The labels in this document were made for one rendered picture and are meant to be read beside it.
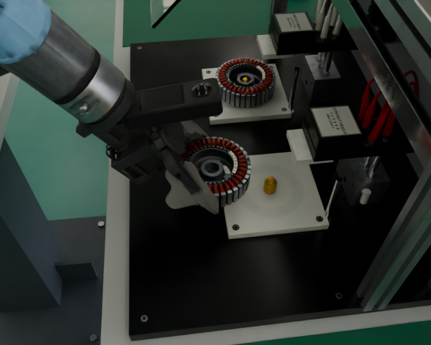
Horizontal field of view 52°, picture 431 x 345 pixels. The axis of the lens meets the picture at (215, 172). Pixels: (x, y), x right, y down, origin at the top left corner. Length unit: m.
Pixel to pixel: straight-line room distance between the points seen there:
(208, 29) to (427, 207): 0.76
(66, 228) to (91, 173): 0.27
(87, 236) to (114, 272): 0.94
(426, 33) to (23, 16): 0.37
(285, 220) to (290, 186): 0.06
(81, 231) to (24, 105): 0.78
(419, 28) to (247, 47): 0.57
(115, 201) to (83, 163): 1.11
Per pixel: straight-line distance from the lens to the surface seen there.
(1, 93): 1.01
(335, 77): 0.85
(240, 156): 0.64
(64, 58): 0.48
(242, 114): 0.81
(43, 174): 1.85
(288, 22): 0.80
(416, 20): 0.48
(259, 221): 0.66
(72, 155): 1.89
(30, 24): 0.47
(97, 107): 0.50
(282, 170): 0.73
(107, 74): 0.50
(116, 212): 0.73
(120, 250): 0.69
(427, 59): 0.46
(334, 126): 0.61
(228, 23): 1.11
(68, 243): 1.61
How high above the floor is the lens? 1.33
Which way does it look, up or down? 50 degrees down
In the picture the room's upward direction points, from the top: straight up
